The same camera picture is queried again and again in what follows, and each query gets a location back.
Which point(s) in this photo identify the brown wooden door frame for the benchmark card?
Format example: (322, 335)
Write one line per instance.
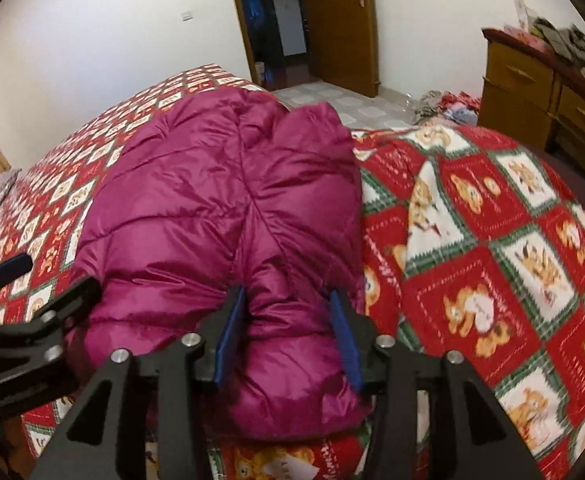
(240, 20)

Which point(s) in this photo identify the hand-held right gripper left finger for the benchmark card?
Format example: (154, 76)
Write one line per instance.
(227, 340)

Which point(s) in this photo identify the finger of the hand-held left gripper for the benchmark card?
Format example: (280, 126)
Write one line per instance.
(7, 268)
(27, 340)

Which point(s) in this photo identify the pile of dark clothes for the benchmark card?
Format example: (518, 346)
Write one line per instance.
(567, 42)

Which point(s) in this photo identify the white wall switch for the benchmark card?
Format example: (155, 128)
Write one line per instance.
(187, 16)

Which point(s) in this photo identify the red checkered printed bed sheet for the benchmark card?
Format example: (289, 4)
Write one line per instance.
(472, 260)

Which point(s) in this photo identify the pile of clothes on floor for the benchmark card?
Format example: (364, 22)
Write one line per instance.
(447, 107)

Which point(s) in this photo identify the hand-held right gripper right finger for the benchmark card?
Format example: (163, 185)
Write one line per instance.
(347, 345)

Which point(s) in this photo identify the brown wooden door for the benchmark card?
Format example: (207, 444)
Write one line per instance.
(337, 35)

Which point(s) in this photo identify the brown wooden dresser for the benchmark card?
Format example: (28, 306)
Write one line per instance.
(522, 80)

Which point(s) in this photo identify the magenta puffer jacket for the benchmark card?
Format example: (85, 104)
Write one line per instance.
(197, 210)

